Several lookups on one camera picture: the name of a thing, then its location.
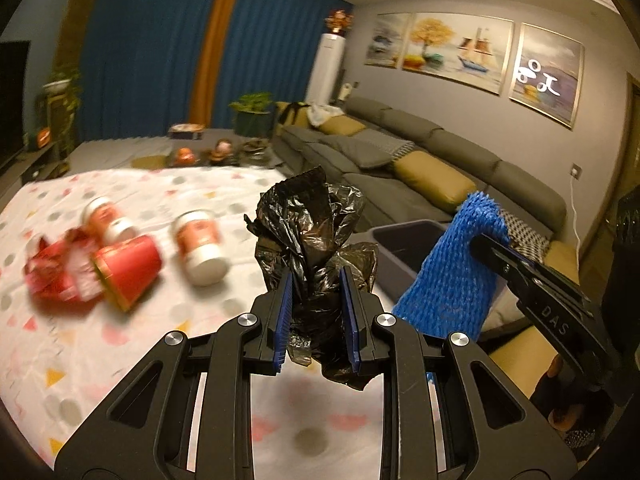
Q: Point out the red snack wrapper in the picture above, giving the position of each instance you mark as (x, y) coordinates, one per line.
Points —
(61, 273)

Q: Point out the yellow cushion middle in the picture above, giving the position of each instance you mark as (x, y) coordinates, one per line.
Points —
(442, 185)

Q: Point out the right framed painting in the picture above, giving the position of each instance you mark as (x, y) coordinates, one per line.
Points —
(547, 75)

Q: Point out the far patterned cushion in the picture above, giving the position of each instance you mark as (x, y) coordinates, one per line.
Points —
(390, 145)

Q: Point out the yellow cushion far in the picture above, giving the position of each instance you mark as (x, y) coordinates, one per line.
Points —
(342, 125)

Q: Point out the left landscape painting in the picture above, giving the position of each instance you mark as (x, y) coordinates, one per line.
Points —
(387, 39)

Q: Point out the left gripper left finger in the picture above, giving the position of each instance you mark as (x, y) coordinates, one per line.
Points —
(267, 351)

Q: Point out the orange curtain strip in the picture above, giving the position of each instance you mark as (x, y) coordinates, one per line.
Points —
(207, 72)

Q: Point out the black television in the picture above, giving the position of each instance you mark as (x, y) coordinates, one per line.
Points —
(14, 57)

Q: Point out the blue foam net sleeve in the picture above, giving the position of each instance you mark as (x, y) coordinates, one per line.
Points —
(453, 291)

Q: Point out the grey sectional sofa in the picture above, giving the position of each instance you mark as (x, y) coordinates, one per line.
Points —
(387, 200)

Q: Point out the white cloth on sofa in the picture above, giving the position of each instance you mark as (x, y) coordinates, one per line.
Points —
(319, 114)

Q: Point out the sailboat tree painting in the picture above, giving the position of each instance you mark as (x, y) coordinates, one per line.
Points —
(473, 50)

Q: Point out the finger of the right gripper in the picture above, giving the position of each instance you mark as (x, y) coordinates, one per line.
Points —
(495, 249)

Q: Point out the black plastic bag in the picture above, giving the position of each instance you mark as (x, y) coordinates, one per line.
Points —
(303, 225)

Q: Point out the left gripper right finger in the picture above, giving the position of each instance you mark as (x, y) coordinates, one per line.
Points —
(364, 351)

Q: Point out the white standing air conditioner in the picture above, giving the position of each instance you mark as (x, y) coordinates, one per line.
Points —
(327, 64)

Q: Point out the white red-labelled jar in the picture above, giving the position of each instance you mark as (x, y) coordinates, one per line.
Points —
(198, 241)
(106, 222)

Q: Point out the blue curtain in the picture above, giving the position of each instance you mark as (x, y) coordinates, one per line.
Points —
(139, 59)

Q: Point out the grey cushion on seat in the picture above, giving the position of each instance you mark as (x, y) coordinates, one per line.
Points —
(363, 154)

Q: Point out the person's right hand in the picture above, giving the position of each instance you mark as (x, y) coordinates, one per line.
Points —
(578, 415)

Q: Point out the plant on wooden stand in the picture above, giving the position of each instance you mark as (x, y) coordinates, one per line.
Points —
(60, 100)

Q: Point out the wall socket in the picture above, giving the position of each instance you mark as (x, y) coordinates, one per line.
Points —
(575, 171)

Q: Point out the orange flower decoration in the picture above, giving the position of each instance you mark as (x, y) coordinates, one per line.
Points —
(339, 22)

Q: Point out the black white patterned cushion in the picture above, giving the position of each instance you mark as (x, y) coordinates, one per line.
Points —
(524, 239)

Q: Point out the red paper cup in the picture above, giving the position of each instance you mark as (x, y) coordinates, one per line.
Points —
(127, 269)

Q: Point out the yellow cushion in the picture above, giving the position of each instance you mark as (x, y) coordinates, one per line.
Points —
(442, 185)
(342, 125)

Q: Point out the grey plastic trash bin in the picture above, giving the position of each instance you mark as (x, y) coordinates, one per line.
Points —
(402, 248)

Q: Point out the magazine box on table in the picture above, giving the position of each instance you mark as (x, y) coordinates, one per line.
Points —
(187, 131)

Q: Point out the green potted plant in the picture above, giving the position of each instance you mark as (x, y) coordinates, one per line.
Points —
(252, 114)

